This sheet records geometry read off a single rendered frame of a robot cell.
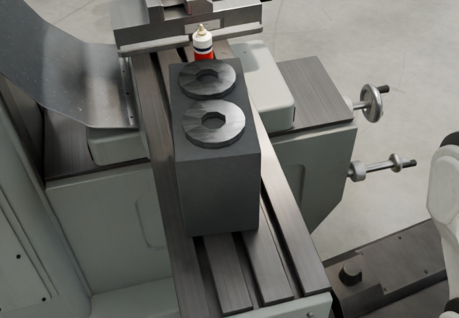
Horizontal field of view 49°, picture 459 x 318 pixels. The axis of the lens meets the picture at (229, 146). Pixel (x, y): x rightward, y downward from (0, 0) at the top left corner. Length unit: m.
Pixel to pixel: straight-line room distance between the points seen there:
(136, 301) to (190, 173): 0.97
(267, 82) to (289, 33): 1.67
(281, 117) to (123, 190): 0.43
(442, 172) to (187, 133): 0.43
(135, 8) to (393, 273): 0.85
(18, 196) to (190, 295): 0.55
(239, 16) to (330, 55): 1.61
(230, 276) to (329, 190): 0.76
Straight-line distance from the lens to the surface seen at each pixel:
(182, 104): 0.77
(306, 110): 1.33
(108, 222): 1.38
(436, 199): 0.95
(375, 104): 1.49
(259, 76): 1.29
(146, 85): 1.11
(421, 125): 2.48
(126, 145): 1.19
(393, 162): 1.54
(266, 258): 0.81
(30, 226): 1.29
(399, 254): 1.29
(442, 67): 2.85
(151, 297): 1.64
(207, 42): 1.08
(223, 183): 0.73
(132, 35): 1.18
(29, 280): 1.45
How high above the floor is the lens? 1.64
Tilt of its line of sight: 47 degrees down
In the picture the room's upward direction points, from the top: 2 degrees counter-clockwise
